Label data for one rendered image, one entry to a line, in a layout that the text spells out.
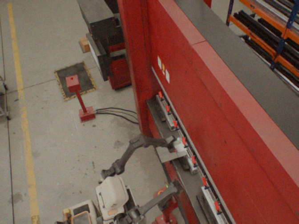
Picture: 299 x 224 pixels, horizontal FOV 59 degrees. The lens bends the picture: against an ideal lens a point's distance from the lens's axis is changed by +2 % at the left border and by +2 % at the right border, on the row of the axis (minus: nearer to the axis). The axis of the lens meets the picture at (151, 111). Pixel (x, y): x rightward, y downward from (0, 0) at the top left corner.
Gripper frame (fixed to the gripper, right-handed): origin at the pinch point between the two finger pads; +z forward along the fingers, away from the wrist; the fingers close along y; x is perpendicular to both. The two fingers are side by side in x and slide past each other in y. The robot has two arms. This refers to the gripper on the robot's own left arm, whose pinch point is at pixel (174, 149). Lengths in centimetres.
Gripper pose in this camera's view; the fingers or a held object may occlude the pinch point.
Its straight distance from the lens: 257.8
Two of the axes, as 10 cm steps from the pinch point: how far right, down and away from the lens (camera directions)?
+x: -8.1, 5.5, 2.1
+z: 4.9, 4.2, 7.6
